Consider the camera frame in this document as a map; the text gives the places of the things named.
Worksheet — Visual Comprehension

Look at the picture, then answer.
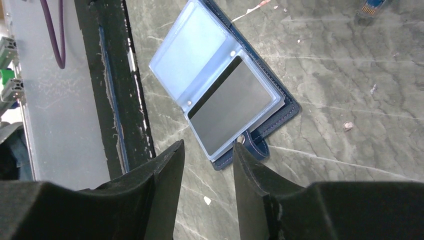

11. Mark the blue leather card holder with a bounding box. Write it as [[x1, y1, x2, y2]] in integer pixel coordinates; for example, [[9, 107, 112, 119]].
[[149, 0, 300, 171]]

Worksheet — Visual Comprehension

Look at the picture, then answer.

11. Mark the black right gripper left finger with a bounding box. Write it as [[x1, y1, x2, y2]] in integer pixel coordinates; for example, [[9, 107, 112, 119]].
[[0, 140, 185, 240]]

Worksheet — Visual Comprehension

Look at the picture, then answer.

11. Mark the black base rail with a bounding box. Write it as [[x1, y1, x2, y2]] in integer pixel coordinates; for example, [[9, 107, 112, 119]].
[[75, 0, 156, 179]]

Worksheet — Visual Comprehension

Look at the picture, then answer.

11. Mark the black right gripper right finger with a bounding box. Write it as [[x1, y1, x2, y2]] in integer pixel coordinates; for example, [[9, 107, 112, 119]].
[[233, 143, 424, 240]]

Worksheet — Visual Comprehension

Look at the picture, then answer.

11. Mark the blue ethernet cable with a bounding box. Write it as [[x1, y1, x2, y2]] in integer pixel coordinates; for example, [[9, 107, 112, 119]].
[[357, 0, 387, 18]]

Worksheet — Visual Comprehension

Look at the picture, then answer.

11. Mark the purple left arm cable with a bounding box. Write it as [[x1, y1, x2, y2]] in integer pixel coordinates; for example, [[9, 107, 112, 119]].
[[39, 0, 67, 70]]

